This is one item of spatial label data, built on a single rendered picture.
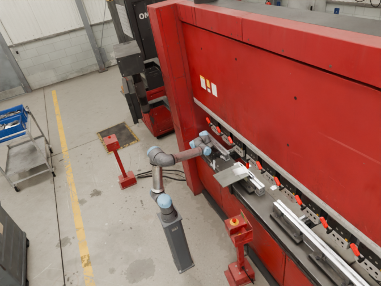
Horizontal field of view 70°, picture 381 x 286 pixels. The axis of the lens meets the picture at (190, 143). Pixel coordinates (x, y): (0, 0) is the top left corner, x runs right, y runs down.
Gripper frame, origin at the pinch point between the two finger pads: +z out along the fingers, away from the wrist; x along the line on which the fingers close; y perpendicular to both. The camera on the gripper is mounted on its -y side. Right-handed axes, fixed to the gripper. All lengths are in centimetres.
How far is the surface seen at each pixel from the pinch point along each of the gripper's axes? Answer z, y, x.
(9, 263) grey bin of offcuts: -2, 125, 198
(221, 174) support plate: 5.3, -4.3, 5.8
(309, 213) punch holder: 26, -89, 8
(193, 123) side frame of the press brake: -38, 58, -26
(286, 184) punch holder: 10, -74, 3
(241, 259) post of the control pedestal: 83, -5, 27
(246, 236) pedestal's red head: 48, -33, 26
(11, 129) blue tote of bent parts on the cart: -136, 251, 138
